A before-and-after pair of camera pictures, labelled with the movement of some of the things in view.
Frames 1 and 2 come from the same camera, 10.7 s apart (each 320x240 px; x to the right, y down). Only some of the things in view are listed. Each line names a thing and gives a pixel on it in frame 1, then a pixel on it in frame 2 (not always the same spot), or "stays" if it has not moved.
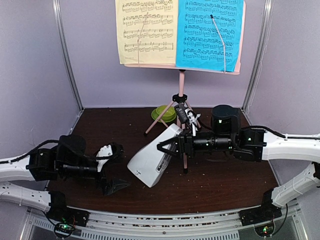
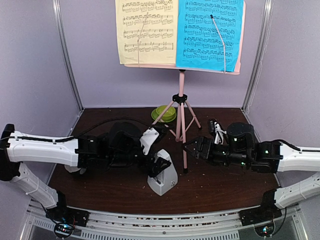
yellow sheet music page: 158,40 stays
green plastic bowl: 168,114 stays
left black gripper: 110,187 -> 156,169
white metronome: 149,164 -> 166,179
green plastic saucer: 155,115 stays
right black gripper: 184,144 -> 201,141
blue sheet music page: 199,45 stays
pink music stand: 182,100 stays
